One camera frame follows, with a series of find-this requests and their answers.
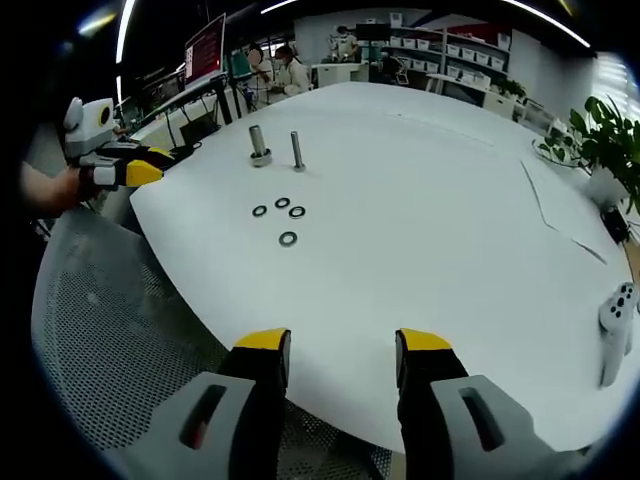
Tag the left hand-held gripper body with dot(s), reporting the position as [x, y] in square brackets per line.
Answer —
[90, 127]

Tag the shelf of white storage bins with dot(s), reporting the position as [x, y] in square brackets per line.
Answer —
[470, 55]

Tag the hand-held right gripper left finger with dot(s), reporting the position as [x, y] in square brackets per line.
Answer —
[230, 415]

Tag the white standing desk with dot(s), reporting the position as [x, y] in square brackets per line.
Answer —
[190, 92]

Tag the white paper sheet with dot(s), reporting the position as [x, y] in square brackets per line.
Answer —
[575, 215]

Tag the small green plant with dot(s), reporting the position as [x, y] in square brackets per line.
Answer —
[512, 89]

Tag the potted plant in white pot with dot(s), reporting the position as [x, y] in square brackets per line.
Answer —
[610, 140]

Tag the small plant in glass bowl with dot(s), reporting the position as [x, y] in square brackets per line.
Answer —
[555, 145]

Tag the white game controller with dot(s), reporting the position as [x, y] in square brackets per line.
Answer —
[617, 310]

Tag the white office chair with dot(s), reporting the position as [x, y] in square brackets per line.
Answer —
[535, 117]

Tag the white ceiling light strip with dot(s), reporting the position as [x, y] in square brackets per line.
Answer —
[122, 40]
[550, 21]

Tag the small metal washer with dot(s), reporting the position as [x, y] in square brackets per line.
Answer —
[277, 203]
[291, 212]
[254, 211]

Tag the red screen monitor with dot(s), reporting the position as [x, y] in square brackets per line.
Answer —
[205, 50]

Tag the person's left hand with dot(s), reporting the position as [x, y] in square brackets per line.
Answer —
[67, 187]

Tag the grey mesh office chair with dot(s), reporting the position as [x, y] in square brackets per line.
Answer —
[110, 325]

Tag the black monitor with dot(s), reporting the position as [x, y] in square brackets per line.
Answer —
[372, 31]

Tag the thick threaded stud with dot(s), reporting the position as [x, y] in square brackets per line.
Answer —
[256, 140]

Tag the white window blinds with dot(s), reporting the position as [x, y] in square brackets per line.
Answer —
[612, 75]

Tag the white counter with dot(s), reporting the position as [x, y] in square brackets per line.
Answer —
[335, 75]

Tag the black power adapter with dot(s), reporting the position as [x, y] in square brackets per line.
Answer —
[616, 225]

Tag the thin threaded stud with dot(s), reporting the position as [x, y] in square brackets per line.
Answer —
[296, 147]

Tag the white side table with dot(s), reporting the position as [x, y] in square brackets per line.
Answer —
[497, 105]

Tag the large metal washer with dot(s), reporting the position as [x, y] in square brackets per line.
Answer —
[262, 164]
[267, 156]

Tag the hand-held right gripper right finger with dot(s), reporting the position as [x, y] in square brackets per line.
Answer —
[450, 435]

